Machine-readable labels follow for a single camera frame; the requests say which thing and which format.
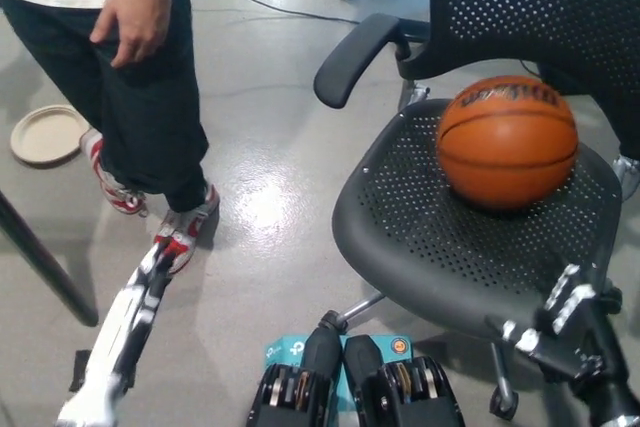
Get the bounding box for person left hand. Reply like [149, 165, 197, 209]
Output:
[89, 0, 174, 69]

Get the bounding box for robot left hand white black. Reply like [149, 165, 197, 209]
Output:
[57, 239, 176, 427]

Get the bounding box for orange Wilson basketball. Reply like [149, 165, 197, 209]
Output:
[436, 75, 580, 212]

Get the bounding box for person grey shirt dark trousers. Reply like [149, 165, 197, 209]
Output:
[0, 0, 210, 213]

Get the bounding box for person left red white sneaker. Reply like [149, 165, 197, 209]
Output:
[152, 181, 221, 276]

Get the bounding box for person red white sneaker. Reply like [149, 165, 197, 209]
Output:
[79, 127, 150, 217]
[152, 181, 221, 276]

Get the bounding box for person right red white sneaker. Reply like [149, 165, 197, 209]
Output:
[79, 127, 150, 217]

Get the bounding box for robot body left black block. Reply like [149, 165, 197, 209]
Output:
[244, 325, 344, 427]

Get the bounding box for black perforated office chair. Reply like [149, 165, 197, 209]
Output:
[313, 0, 640, 421]

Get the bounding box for black tape patch on floor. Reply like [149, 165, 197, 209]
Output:
[68, 349, 137, 393]

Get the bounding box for black slanted table leg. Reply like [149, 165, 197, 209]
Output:
[0, 190, 100, 328]

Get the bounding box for beige paper plate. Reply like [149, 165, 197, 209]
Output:
[10, 105, 91, 167]

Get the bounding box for teal TP-Link box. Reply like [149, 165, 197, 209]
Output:
[264, 334, 414, 413]

